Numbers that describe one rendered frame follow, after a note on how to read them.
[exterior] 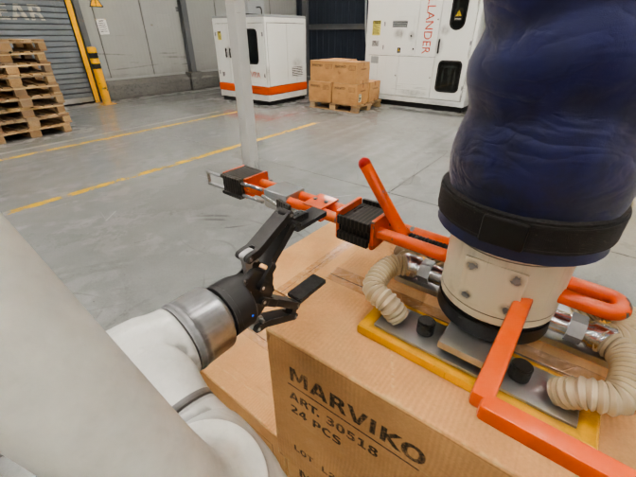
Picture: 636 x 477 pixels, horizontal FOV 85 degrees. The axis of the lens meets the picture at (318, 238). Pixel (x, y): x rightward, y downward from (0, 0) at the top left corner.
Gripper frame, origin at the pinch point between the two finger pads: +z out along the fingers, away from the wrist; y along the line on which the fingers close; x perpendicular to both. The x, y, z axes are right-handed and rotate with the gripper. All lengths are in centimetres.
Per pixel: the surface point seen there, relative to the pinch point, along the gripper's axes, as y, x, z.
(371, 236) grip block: 0.0, 5.1, 9.7
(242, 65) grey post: -6, -241, 194
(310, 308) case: 12.8, -0.5, -0.9
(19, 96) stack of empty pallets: 47, -642, 114
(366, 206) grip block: -1.7, -0.3, 16.6
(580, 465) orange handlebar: -0.6, 39.0, -13.2
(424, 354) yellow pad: 11.1, 21.2, 0.4
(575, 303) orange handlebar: -0.3, 36.3, 10.9
